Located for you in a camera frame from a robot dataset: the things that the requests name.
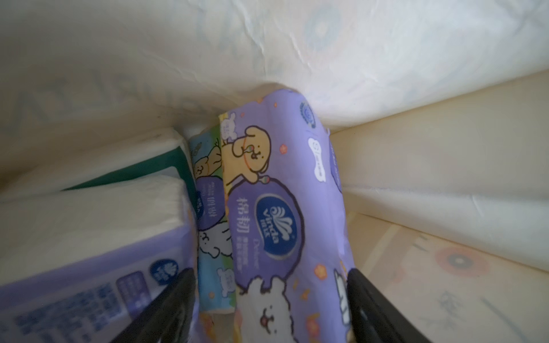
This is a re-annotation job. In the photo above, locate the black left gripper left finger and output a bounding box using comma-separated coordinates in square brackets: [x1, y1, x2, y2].
[112, 268, 196, 343]

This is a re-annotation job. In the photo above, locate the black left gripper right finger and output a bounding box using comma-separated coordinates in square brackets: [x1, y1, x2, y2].
[347, 269, 430, 343]

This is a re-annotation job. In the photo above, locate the light blue tissue pack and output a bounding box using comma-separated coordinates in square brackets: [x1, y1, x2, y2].
[190, 126, 236, 314]

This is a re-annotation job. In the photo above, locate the purple tissue pack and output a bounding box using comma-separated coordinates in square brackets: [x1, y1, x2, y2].
[1, 175, 196, 342]
[220, 89, 355, 342]

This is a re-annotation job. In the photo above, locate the green white tissue pack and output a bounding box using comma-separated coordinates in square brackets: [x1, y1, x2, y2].
[1, 128, 197, 206]

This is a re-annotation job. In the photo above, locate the cream floral canvas bag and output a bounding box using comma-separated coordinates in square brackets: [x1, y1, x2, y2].
[1, 1, 548, 342]

